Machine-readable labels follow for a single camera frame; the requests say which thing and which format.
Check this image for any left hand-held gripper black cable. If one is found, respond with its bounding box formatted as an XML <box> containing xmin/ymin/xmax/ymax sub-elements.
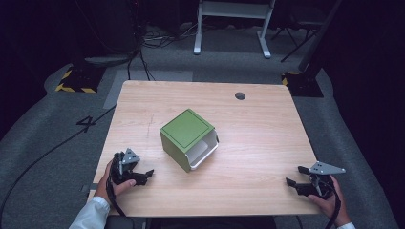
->
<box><xmin>105</xmin><ymin>152</ymin><xmax>128</xmax><ymax>218</ymax></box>

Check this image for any green storage box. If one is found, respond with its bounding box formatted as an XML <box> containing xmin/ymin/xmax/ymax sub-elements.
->
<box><xmin>159</xmin><ymin>108</ymin><xmax>221</xmax><ymax>174</ymax></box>

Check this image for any person's left hand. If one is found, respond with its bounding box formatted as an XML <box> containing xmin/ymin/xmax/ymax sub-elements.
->
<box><xmin>94</xmin><ymin>158</ymin><xmax>138</xmax><ymax>205</ymax></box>

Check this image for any grey flat stand foot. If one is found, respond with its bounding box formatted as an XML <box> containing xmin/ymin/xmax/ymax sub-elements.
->
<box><xmin>83</xmin><ymin>54</ymin><xmax>132</xmax><ymax>69</ymax></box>

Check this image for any hand-held gripper black cable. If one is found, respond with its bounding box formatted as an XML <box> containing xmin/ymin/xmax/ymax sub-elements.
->
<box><xmin>105</xmin><ymin>152</ymin><xmax>128</xmax><ymax>218</ymax></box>
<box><xmin>323</xmin><ymin>179</ymin><xmax>342</xmax><ymax>229</ymax></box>

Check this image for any dark slanted metal post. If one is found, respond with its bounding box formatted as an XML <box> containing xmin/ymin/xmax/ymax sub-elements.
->
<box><xmin>297</xmin><ymin>0</ymin><xmax>344</xmax><ymax>74</ymax></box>

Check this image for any person's right hand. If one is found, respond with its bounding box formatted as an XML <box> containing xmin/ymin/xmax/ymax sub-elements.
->
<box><xmin>307</xmin><ymin>175</ymin><xmax>352</xmax><ymax>229</ymax></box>

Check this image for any black base with striped tape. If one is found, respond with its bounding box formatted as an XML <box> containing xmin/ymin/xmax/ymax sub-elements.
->
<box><xmin>281</xmin><ymin>71</ymin><xmax>325</xmax><ymax>98</ymax></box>
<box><xmin>54</xmin><ymin>64</ymin><xmax>107</xmax><ymax>94</ymax></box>

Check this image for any right hand-held gripper black cable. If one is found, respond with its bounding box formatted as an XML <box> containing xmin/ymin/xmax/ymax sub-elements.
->
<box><xmin>323</xmin><ymin>179</ymin><xmax>342</xmax><ymax>229</ymax></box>

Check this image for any bundle of black floor cables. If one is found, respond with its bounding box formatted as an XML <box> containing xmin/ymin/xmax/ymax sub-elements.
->
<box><xmin>126</xmin><ymin>20</ymin><xmax>200</xmax><ymax>82</ymax></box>

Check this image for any white drawer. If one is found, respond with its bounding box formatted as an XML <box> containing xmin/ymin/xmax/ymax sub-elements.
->
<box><xmin>184</xmin><ymin>128</ymin><xmax>221</xmax><ymax>172</ymax></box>

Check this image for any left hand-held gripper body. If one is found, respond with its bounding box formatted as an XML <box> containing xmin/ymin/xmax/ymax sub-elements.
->
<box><xmin>109</xmin><ymin>147</ymin><xmax>149</xmax><ymax>187</ymax></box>

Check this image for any black tripod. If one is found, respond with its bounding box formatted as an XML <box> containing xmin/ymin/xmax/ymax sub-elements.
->
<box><xmin>270</xmin><ymin>26</ymin><xmax>323</xmax><ymax>64</ymax></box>

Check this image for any long black floor cable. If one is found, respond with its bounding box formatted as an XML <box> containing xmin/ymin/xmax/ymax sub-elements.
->
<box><xmin>0</xmin><ymin>106</ymin><xmax>117</xmax><ymax>224</ymax></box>

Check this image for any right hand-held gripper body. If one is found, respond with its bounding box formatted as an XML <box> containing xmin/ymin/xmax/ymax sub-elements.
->
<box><xmin>295</xmin><ymin>160</ymin><xmax>348</xmax><ymax>201</ymax></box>

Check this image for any white metal stand frame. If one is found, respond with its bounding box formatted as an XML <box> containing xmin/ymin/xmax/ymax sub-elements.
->
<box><xmin>193</xmin><ymin>0</ymin><xmax>277</xmax><ymax>60</ymax></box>

